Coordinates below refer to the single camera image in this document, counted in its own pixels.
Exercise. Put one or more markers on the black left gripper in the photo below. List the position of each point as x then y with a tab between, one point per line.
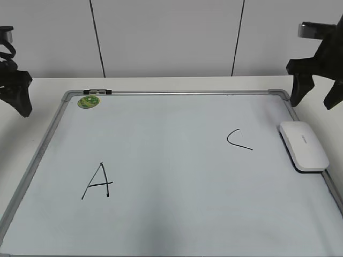
14	87

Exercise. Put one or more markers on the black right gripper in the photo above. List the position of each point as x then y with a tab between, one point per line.
326	62

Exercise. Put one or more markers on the white board eraser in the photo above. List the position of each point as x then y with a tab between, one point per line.
304	147

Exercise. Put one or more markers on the black and silver marker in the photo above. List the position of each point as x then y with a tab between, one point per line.
97	92

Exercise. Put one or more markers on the green round magnet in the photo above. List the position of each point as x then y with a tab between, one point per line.
88	102

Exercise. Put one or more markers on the white magnetic whiteboard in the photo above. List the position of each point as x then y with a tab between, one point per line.
171	174

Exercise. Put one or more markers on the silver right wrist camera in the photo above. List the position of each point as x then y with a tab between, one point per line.
313	30

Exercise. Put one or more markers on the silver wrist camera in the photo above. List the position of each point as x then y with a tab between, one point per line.
313	30
6	33

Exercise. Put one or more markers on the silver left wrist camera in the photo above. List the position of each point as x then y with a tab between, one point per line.
6	33

